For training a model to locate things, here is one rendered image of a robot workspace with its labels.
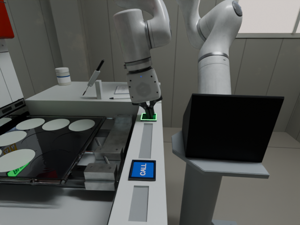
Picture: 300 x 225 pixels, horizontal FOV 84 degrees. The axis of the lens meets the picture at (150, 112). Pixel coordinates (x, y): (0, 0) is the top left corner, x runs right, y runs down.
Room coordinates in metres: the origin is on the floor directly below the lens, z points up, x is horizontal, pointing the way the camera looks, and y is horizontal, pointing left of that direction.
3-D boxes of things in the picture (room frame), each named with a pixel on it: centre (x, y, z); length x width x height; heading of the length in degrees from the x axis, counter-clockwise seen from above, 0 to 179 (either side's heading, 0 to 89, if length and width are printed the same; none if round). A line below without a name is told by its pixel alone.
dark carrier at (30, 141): (0.49, 0.39, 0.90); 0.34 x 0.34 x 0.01; 87
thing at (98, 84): (0.73, 0.25, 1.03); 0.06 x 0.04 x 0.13; 87
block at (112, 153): (0.42, 0.13, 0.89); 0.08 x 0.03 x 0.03; 87
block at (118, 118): (0.67, 0.12, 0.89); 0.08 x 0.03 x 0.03; 87
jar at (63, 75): (0.99, 0.51, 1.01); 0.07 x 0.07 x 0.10
